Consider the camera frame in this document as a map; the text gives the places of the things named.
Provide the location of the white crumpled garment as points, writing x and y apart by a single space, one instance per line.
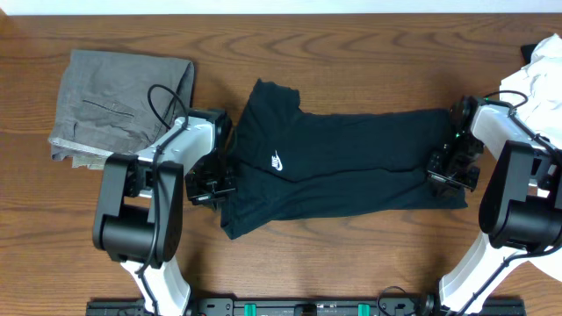
540 81

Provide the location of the black garment under white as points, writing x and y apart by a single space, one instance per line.
527 51

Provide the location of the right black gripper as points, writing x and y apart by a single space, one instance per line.
435 173

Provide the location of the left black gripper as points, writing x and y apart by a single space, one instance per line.
199 198

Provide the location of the folded grey shorts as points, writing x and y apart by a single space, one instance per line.
117 103

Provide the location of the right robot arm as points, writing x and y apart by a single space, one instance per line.
519 214

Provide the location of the black Nike t-shirt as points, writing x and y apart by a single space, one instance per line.
291 164

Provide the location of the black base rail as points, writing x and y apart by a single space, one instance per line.
385 306

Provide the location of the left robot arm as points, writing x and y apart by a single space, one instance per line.
139 215

